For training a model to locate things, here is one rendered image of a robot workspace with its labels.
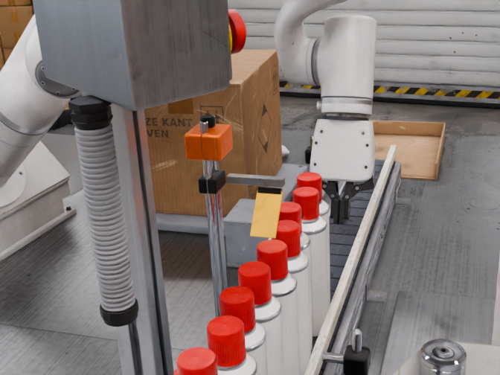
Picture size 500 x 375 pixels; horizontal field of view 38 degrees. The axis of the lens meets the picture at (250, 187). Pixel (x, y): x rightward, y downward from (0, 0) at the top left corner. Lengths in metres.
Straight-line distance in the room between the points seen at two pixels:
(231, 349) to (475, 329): 0.47
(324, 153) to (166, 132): 0.36
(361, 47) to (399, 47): 4.02
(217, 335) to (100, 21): 0.28
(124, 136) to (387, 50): 4.54
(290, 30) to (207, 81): 0.57
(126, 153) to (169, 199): 0.72
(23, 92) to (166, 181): 0.35
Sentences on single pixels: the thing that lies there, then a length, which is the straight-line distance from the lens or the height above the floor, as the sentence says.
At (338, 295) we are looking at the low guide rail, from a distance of 1.01.
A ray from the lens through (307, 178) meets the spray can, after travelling 0.95.
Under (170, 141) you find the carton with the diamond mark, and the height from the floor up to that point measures 1.00.
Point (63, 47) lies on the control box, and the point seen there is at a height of 1.32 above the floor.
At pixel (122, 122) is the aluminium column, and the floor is 1.23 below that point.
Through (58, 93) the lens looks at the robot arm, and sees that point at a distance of 1.13.
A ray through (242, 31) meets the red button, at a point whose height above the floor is 1.33.
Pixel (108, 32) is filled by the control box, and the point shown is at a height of 1.34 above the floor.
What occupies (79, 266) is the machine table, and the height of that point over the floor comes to 0.83.
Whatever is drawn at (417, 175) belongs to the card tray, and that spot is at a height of 0.83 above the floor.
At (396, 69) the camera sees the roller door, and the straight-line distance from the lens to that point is 5.22.
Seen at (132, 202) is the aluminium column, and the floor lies 1.15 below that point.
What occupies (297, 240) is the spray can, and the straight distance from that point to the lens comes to 0.81.
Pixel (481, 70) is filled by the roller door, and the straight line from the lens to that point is 5.13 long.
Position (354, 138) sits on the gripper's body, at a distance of 1.16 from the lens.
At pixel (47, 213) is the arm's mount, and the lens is 1.50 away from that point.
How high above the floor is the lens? 1.43
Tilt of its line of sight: 22 degrees down
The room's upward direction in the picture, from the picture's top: 3 degrees counter-clockwise
